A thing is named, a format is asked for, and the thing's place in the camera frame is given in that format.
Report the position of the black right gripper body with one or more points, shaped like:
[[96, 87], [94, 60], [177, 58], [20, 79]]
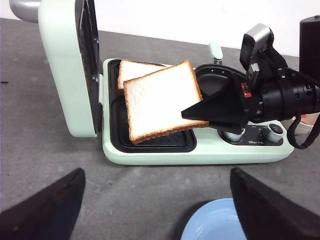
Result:
[[268, 98]]

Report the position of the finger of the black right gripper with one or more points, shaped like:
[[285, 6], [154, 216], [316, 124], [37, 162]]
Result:
[[226, 104], [233, 127]]

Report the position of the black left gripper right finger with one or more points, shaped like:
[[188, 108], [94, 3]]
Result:
[[265, 214]]

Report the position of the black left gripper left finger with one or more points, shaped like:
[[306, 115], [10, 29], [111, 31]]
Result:
[[50, 214]]

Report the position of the white bread slice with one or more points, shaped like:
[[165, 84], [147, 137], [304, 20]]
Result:
[[131, 69], [155, 102]]

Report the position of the mint green breakfast maker lid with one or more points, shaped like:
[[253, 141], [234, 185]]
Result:
[[69, 34]]

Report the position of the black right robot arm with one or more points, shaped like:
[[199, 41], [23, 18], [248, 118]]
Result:
[[301, 92]]

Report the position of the mint green breakfast maker base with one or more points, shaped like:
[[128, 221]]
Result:
[[199, 146]]

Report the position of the silver left control knob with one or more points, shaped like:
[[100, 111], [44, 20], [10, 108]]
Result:
[[232, 137]]

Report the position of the silver control knob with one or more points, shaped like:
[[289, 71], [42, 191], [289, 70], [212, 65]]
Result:
[[232, 137], [273, 132]]

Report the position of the black round frying pan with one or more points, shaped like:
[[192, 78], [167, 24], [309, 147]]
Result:
[[211, 77]]

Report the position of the silver right control knob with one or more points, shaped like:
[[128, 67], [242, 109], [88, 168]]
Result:
[[273, 132]]

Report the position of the blue plastic plate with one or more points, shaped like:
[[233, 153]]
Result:
[[215, 220]]

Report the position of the black cylindrical object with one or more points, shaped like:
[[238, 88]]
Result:
[[309, 46]]

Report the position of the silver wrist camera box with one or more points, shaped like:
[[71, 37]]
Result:
[[254, 40]]

